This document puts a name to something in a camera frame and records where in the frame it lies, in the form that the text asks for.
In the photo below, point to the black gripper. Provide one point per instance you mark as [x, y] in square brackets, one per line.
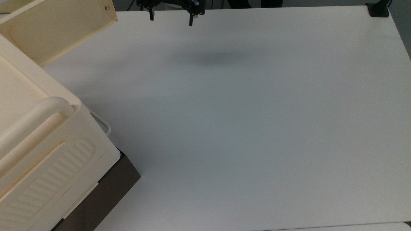
[179, 4]

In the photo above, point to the cream cabinet door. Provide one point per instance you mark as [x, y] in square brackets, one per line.
[54, 29]

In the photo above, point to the cream plastic cabinet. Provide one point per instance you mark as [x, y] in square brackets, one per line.
[38, 141]

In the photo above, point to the dark brown base block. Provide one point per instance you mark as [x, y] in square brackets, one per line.
[102, 195]

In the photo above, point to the black table clamp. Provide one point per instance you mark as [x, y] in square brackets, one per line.
[379, 9]

